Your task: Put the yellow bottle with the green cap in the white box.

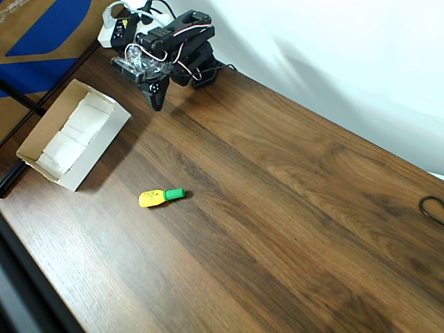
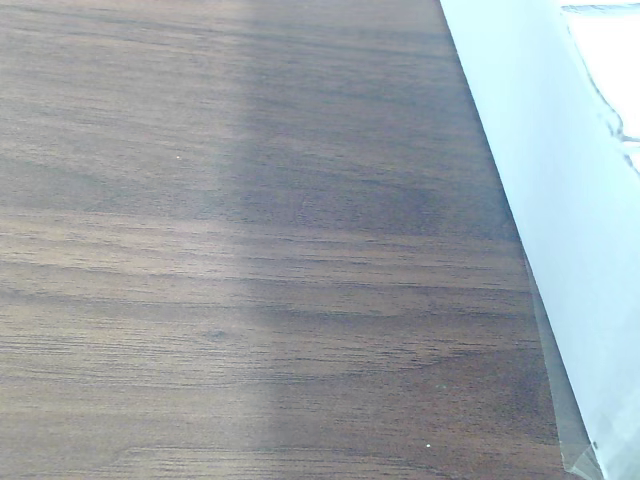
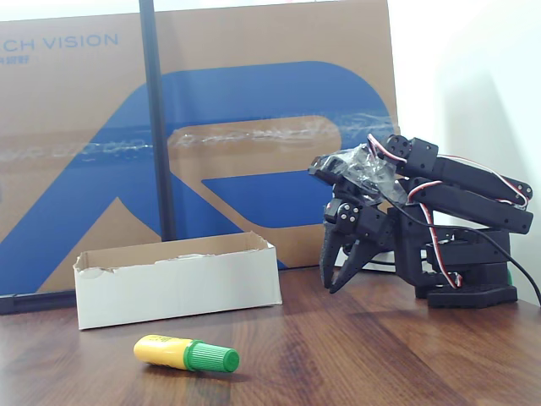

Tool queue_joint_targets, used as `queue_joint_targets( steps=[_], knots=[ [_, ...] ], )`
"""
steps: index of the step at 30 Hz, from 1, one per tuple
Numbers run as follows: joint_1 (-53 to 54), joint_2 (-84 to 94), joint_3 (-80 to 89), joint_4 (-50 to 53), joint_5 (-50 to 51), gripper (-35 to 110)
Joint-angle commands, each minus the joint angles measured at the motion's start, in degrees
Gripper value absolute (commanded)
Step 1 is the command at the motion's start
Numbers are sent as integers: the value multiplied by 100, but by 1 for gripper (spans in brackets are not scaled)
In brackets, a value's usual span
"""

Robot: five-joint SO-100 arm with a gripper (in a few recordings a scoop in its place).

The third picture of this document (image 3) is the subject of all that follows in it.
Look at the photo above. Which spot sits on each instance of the large brown blue-printed carton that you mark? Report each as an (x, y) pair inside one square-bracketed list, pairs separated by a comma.
[(262, 97)]

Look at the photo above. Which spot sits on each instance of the green clamp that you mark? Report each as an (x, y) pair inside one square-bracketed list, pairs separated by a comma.
[(509, 275)]

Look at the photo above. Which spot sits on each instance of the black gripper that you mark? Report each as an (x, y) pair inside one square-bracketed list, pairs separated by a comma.
[(368, 225)]

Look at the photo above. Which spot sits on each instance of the yellow green marker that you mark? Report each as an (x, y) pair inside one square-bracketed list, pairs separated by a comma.
[(169, 350)]

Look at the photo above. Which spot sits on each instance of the black metal pole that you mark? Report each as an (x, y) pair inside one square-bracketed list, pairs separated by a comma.
[(157, 127)]

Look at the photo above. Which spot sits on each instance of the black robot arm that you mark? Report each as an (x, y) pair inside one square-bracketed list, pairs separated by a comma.
[(465, 203)]

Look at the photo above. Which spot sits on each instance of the black metal base bar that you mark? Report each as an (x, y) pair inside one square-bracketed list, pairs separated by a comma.
[(29, 302)]

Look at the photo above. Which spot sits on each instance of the plastic-wrapped wrist camera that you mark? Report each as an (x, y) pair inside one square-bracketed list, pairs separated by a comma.
[(359, 169)]

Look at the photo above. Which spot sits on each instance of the white cardboard box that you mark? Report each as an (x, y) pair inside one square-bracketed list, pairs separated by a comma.
[(177, 287)]

